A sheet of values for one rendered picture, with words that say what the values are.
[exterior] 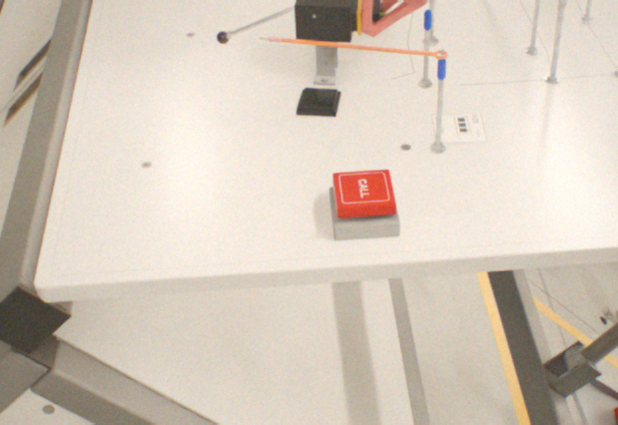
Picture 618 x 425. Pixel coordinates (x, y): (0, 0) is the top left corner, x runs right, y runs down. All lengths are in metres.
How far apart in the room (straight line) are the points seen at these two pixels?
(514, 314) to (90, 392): 0.58
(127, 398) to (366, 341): 0.48
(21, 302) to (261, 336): 0.38
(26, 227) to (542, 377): 0.62
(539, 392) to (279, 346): 0.31
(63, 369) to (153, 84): 0.32
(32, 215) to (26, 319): 0.10
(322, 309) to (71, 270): 0.52
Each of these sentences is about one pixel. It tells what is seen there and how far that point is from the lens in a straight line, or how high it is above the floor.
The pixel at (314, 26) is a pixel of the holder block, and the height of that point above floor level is 1.10.
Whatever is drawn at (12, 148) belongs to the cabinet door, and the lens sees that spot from 1.32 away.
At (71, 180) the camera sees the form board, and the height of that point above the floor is 0.88.
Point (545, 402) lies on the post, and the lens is 1.22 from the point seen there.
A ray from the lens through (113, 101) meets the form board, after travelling 1.08.
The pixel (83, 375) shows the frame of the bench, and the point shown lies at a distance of 0.97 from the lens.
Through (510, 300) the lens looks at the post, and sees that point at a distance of 1.34.
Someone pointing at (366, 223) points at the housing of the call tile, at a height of 1.08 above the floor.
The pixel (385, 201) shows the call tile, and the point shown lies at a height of 1.11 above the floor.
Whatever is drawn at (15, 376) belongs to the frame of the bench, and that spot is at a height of 0.77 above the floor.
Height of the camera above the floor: 1.42
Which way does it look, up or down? 25 degrees down
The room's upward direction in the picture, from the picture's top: 50 degrees clockwise
